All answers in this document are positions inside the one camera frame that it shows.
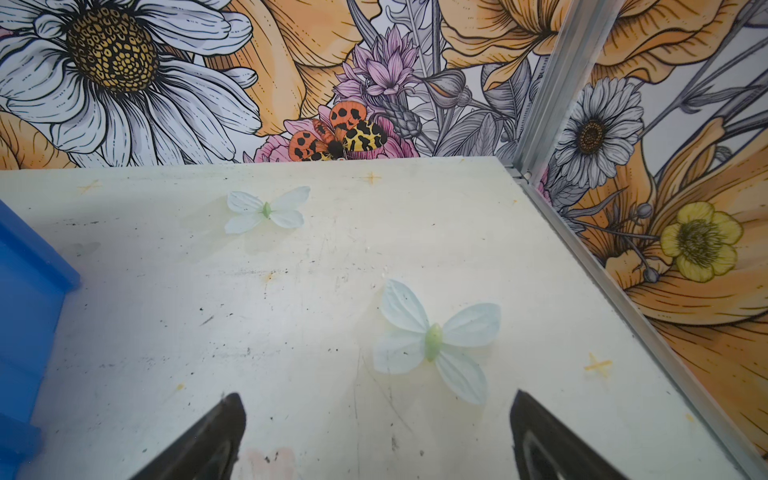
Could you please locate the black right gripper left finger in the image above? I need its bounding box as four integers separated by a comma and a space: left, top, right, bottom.
131, 393, 246, 480

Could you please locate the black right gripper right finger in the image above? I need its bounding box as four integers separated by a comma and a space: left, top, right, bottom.
509, 390, 625, 480

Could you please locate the blue plastic bin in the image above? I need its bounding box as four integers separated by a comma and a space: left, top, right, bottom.
1, 204, 81, 479

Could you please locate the aluminium corner post right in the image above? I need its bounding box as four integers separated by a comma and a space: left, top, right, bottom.
513, 1, 623, 187

